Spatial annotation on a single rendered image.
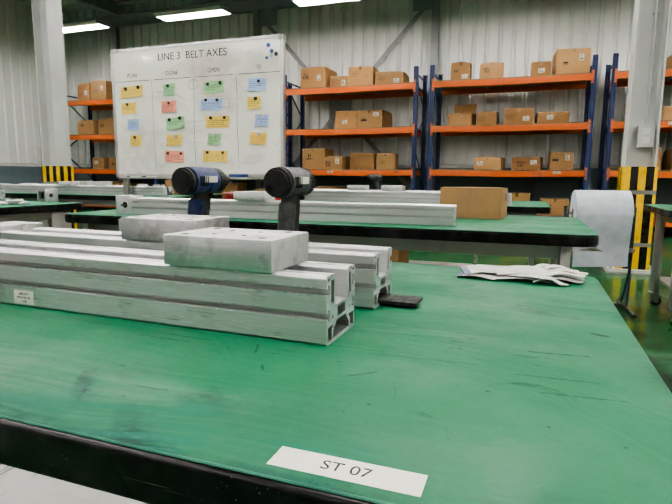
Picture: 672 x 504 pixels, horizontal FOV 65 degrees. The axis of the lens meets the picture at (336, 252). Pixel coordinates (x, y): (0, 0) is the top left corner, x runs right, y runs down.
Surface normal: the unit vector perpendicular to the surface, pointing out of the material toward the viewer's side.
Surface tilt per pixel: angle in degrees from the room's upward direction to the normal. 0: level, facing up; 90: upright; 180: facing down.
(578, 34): 90
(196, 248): 90
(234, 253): 90
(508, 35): 90
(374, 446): 0
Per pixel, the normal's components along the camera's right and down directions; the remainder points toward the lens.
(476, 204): -0.42, 0.11
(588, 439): 0.00, -0.99
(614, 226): -0.29, 0.34
